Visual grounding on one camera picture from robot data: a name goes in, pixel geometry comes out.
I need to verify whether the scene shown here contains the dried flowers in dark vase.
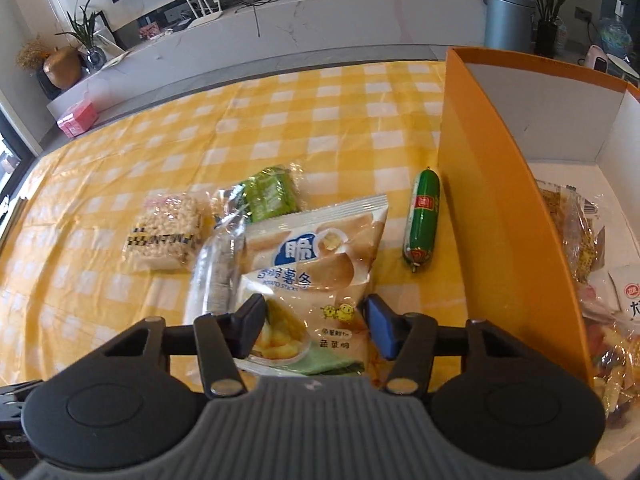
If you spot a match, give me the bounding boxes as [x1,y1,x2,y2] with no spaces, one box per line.
[16,35,61,101]

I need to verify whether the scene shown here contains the white marble media console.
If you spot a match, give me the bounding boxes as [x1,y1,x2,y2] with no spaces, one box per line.
[46,0,488,126]

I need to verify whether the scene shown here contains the beige potato chips packet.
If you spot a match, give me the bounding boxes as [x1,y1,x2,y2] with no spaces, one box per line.
[235,194,390,378]

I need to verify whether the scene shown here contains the white snack packet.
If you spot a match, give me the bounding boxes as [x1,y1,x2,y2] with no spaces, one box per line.
[607,265,640,331]

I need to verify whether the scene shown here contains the gold vase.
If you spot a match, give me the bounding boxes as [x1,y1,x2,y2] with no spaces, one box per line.
[42,46,83,90]

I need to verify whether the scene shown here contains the clear mixed snack bag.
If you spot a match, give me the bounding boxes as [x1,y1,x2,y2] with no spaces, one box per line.
[582,285,640,428]

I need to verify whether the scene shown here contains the green sausage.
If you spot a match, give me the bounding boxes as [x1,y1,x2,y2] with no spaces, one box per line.
[402,167,441,273]

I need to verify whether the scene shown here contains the orange cardboard box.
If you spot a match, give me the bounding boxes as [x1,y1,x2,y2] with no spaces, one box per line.
[437,46,640,466]

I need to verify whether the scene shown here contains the pink and white heater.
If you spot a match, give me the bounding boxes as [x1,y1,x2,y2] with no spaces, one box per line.
[585,45,612,72]

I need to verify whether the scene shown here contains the tall potted plant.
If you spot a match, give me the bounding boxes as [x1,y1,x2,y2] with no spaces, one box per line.
[515,0,591,58]

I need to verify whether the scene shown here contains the pink box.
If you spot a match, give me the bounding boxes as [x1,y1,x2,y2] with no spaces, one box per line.
[56,99,99,138]

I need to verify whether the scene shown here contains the yellow checked tablecloth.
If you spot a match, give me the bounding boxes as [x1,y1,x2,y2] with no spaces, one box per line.
[0,60,451,411]

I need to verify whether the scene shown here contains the puffed rice cake packet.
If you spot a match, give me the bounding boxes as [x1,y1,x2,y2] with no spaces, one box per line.
[122,192,207,273]

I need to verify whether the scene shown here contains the blue water jug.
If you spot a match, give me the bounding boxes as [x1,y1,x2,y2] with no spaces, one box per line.
[597,0,632,56]

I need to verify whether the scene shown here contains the grey trash can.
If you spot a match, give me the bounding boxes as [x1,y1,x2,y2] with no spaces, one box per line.
[483,0,537,53]

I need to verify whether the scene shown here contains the clear cookie sleeve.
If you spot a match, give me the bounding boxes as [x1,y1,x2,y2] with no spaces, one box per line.
[182,185,251,326]

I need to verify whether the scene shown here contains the white round stool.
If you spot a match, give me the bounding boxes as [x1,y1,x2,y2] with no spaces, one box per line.
[607,52,640,81]

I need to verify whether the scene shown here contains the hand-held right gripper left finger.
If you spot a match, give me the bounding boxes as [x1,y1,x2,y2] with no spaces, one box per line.
[102,292,268,401]

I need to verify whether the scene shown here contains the green plant in blue vase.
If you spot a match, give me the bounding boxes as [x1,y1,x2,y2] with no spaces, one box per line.
[56,0,108,76]

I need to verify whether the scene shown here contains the green snack packet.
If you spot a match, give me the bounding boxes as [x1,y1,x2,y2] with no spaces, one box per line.
[240,164,306,223]

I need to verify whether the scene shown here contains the white wifi router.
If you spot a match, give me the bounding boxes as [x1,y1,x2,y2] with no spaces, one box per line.
[187,0,226,26]

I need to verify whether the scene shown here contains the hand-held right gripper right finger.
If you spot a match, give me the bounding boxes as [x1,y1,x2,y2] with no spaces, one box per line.
[362,294,531,401]

